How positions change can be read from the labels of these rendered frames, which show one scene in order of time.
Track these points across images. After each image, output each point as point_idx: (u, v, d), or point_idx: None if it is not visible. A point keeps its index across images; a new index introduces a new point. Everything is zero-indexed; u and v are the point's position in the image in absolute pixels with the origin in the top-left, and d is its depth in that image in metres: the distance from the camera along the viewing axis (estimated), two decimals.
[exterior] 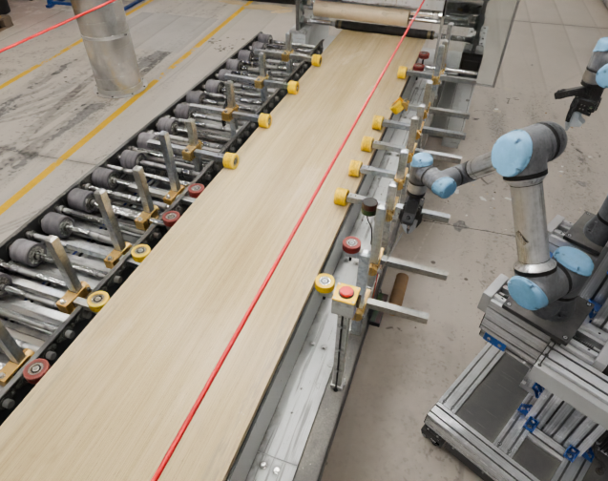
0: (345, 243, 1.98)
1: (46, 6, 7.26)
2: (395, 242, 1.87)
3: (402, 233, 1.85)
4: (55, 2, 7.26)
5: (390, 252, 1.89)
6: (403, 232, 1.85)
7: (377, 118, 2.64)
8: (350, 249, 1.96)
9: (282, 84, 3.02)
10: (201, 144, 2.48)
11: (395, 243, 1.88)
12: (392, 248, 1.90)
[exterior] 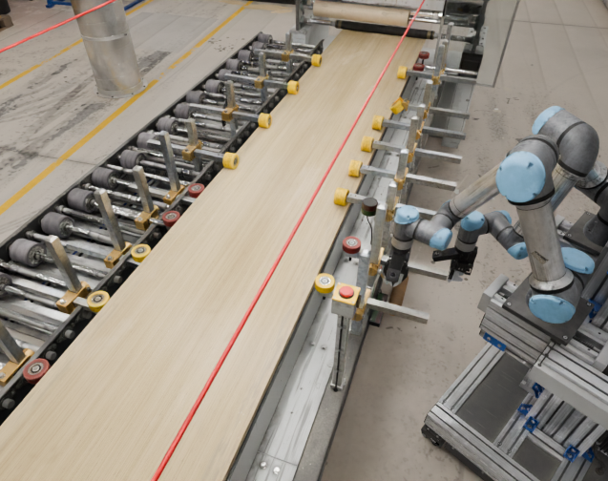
0: (345, 243, 1.98)
1: (46, 6, 7.26)
2: (384, 281, 1.79)
3: (387, 284, 1.75)
4: (55, 2, 7.26)
5: (382, 279, 1.84)
6: (387, 282, 1.74)
7: (377, 118, 2.64)
8: (350, 249, 1.96)
9: (282, 84, 3.02)
10: (201, 144, 2.48)
11: (384, 280, 1.80)
12: (384, 276, 1.83)
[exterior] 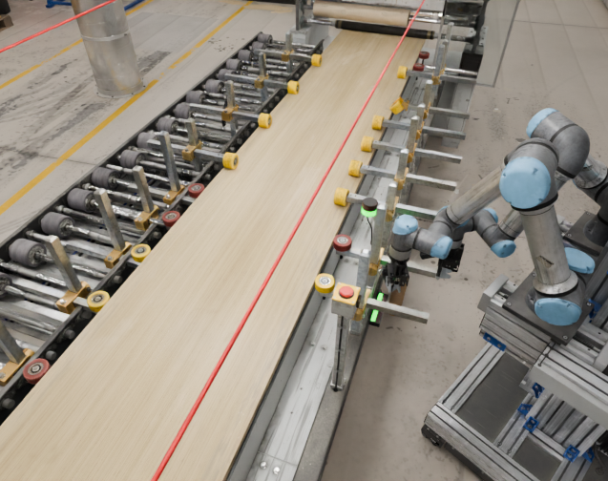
0: (336, 241, 1.99)
1: (46, 6, 7.26)
2: None
3: None
4: (55, 2, 7.26)
5: None
6: None
7: (377, 118, 2.64)
8: (341, 247, 1.97)
9: (282, 84, 3.02)
10: (201, 144, 2.48)
11: None
12: None
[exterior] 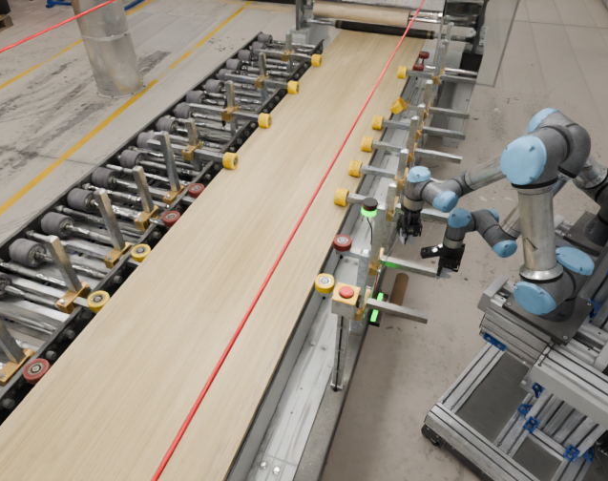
0: (336, 241, 1.99)
1: (46, 6, 7.26)
2: (394, 241, 1.87)
3: None
4: (55, 2, 7.26)
5: (389, 252, 1.89)
6: None
7: (377, 118, 2.64)
8: (341, 247, 1.97)
9: (282, 84, 3.02)
10: (201, 144, 2.48)
11: (393, 242, 1.88)
12: (391, 247, 1.90)
